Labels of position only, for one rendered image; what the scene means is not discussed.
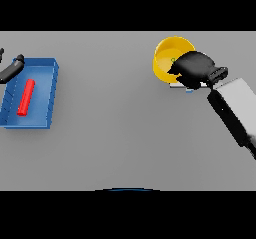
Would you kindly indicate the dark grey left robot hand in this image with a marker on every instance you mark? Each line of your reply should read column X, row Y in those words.
column 11, row 69

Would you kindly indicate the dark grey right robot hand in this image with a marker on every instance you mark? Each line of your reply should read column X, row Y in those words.
column 195, row 68

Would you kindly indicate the yellow bowl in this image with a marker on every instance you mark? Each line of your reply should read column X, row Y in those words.
column 166, row 58

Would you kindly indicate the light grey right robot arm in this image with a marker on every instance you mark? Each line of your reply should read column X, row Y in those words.
column 238, row 106

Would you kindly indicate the pale square measuring scale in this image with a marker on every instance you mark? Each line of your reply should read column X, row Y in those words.
column 181, row 85

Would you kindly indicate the red beaker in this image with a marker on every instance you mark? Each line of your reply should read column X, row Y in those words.
column 26, row 97

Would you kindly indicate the blue tray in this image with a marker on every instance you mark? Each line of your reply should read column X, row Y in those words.
column 40, row 83

